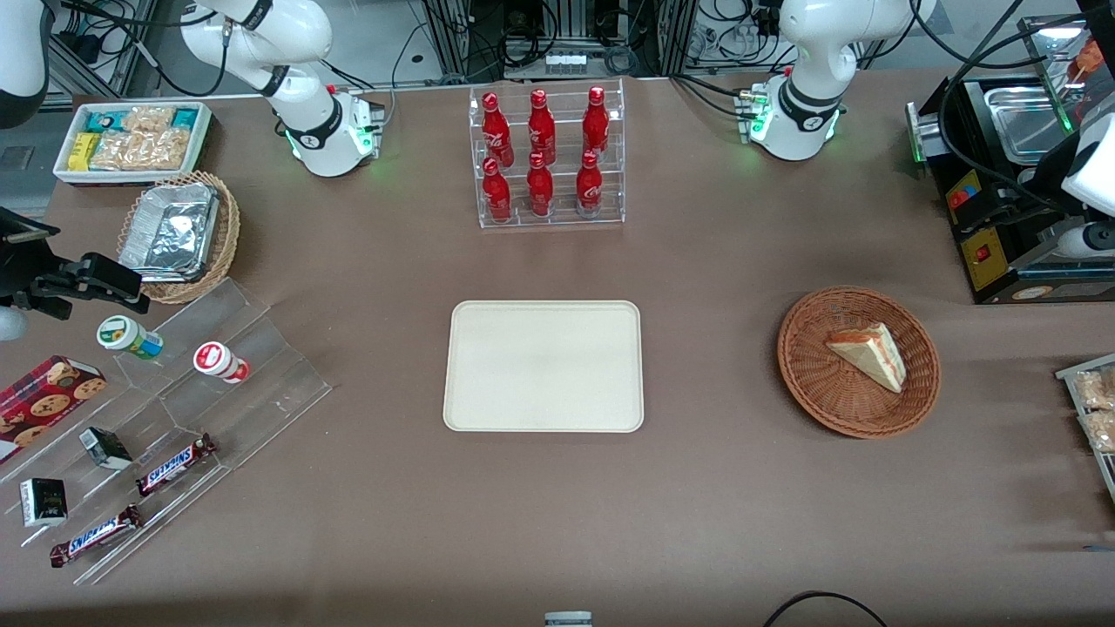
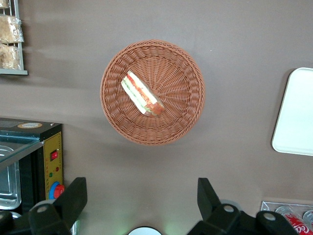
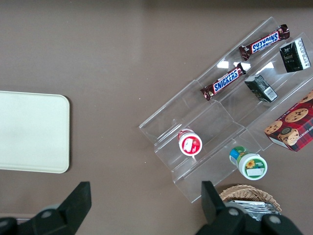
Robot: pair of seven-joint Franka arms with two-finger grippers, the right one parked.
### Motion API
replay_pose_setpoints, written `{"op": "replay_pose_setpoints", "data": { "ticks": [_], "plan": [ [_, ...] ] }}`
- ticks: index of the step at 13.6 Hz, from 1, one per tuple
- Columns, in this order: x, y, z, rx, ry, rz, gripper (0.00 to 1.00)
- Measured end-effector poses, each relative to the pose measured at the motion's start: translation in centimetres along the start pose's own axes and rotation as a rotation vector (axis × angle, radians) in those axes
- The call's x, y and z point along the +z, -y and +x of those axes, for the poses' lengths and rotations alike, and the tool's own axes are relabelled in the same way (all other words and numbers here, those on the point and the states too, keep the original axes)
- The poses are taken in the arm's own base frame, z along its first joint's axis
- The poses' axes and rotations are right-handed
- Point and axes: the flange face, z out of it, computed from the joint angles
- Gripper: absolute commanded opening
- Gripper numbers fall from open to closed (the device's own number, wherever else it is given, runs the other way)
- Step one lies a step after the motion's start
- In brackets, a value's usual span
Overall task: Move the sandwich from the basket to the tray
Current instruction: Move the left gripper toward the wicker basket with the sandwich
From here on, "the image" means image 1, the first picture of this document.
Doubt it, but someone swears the clear acrylic stepped display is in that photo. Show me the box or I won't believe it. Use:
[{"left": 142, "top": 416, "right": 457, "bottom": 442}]
[{"left": 0, "top": 277, "right": 334, "bottom": 586}]

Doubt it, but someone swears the aluminium foil container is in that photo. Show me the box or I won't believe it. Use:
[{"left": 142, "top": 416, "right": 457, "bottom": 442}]
[{"left": 119, "top": 182, "right": 220, "bottom": 283}]

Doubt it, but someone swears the yellow snack box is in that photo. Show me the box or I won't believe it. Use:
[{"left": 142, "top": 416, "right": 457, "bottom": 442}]
[{"left": 67, "top": 131, "right": 102, "bottom": 172}]

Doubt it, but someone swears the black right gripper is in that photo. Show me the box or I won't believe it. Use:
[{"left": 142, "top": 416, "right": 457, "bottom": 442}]
[{"left": 0, "top": 207, "right": 151, "bottom": 320}]

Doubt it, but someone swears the grey snack tray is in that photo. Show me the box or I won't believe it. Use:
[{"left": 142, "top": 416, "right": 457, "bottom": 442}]
[{"left": 1056, "top": 353, "right": 1115, "bottom": 504}]

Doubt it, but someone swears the triangle sandwich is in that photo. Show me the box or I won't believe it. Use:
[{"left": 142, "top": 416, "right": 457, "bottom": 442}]
[{"left": 825, "top": 322, "right": 908, "bottom": 394}]

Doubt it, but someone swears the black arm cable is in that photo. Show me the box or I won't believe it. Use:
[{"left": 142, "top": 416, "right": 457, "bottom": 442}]
[{"left": 910, "top": 0, "right": 1059, "bottom": 210}]

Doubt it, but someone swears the clear bag of crackers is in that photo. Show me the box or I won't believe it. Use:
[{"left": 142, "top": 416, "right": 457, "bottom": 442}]
[{"left": 91, "top": 107, "right": 191, "bottom": 172}]

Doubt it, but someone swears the small black carton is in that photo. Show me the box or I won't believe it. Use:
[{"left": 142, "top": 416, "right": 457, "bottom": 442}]
[
  {"left": 78, "top": 427, "right": 133, "bottom": 471},
  {"left": 19, "top": 477, "right": 68, "bottom": 529}
]

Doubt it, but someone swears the cream rectangular serving tray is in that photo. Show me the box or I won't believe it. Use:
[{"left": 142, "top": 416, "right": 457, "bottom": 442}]
[{"left": 443, "top": 300, "right": 645, "bottom": 434}]

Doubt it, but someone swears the round brown wicker basket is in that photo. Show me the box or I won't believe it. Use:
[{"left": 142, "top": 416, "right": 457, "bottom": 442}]
[{"left": 777, "top": 287, "right": 942, "bottom": 439}]

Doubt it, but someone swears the steel pan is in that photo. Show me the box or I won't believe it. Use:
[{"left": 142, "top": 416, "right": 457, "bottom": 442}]
[{"left": 984, "top": 83, "right": 1071, "bottom": 166}]

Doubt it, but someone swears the white snack bin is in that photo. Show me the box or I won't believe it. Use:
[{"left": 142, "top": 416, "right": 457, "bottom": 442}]
[{"left": 52, "top": 101, "right": 213, "bottom": 187}]

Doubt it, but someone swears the red cookie box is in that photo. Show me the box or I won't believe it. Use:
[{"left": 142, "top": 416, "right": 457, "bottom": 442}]
[{"left": 0, "top": 355, "right": 107, "bottom": 464}]

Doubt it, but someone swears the oval tan wicker basket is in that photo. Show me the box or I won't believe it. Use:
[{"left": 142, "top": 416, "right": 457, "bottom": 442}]
[{"left": 117, "top": 171, "right": 241, "bottom": 305}]

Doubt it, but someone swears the clear bag of snacks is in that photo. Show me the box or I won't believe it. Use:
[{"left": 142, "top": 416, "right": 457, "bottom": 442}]
[
  {"left": 1073, "top": 368, "right": 1115, "bottom": 411},
  {"left": 1080, "top": 409, "right": 1115, "bottom": 454}
]

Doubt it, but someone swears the green lid yogurt cup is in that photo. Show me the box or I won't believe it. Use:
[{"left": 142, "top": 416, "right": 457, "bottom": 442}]
[{"left": 97, "top": 315, "right": 165, "bottom": 361}]

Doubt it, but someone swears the black countertop appliance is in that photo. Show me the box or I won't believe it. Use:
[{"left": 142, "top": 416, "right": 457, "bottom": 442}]
[{"left": 906, "top": 13, "right": 1115, "bottom": 306}]

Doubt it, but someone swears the red lid yogurt cup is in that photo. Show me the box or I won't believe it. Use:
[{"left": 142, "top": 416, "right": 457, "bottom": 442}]
[{"left": 193, "top": 341, "right": 251, "bottom": 385}]

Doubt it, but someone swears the clear acrylic bottle rack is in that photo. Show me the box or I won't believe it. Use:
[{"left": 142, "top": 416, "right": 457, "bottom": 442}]
[{"left": 469, "top": 78, "right": 626, "bottom": 230}]

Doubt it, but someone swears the Snickers chocolate bar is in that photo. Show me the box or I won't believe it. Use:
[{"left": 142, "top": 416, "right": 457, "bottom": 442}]
[
  {"left": 135, "top": 433, "right": 217, "bottom": 498},
  {"left": 50, "top": 504, "right": 142, "bottom": 569}
]

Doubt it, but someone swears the red cola bottle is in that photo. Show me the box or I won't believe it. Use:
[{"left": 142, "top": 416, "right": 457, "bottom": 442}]
[
  {"left": 528, "top": 89, "right": 557, "bottom": 165},
  {"left": 576, "top": 150, "right": 605, "bottom": 217},
  {"left": 482, "top": 157, "right": 512, "bottom": 223},
  {"left": 582, "top": 85, "right": 611, "bottom": 162},
  {"left": 482, "top": 91, "right": 514, "bottom": 168},
  {"left": 526, "top": 152, "right": 555, "bottom": 219}
]

